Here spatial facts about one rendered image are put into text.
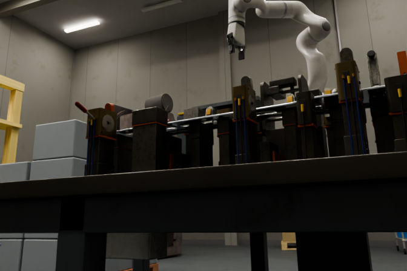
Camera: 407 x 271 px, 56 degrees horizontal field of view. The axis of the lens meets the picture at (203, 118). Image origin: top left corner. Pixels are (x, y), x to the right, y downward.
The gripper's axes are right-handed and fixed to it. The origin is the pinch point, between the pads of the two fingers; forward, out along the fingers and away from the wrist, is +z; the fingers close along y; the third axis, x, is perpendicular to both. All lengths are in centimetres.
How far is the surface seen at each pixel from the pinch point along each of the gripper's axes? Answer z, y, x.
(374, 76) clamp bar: 23, 0, 61
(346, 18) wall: -391, -725, -120
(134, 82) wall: -300, -607, -712
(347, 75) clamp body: 36, 40, 61
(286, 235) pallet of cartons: 115, -582, -228
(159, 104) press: -112, -336, -357
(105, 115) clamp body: 37, 47, -36
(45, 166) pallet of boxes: 41, -27, -194
